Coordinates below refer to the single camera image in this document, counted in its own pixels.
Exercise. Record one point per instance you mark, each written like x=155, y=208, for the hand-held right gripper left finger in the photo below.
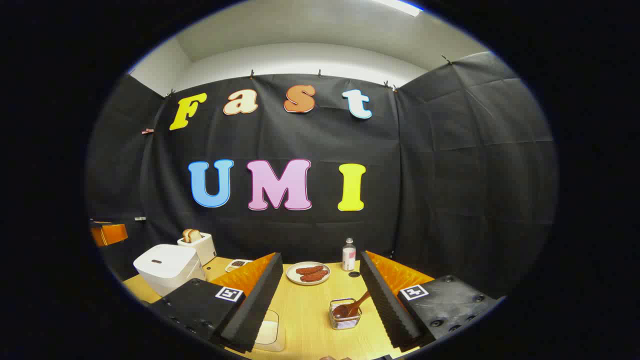
x=255, y=310

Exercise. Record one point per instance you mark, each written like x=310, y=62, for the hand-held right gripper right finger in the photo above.
x=387, y=305

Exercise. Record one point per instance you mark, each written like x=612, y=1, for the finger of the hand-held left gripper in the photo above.
x=110, y=235

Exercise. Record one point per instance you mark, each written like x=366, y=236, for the clear rice container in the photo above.
x=270, y=332

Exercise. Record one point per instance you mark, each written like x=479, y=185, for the brown wooden spoon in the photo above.
x=345, y=310

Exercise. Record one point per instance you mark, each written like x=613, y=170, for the white rice cooker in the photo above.
x=165, y=267

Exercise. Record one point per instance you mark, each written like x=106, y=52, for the white divided grain tray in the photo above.
x=237, y=264

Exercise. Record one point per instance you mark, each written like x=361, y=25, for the white round plate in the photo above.
x=292, y=275

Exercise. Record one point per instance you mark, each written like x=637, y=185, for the clear bottle pink label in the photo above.
x=349, y=257

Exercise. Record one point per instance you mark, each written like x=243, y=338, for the brown meat slice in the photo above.
x=315, y=277
x=309, y=270

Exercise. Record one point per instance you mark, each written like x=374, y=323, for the toast bread slice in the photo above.
x=186, y=236
x=196, y=235

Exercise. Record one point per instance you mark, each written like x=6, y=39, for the white toaster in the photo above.
x=202, y=251

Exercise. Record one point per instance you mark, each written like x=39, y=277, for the black backdrop cloth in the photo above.
x=450, y=175

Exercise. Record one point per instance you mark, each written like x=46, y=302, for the long ceiling light strip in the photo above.
x=400, y=6

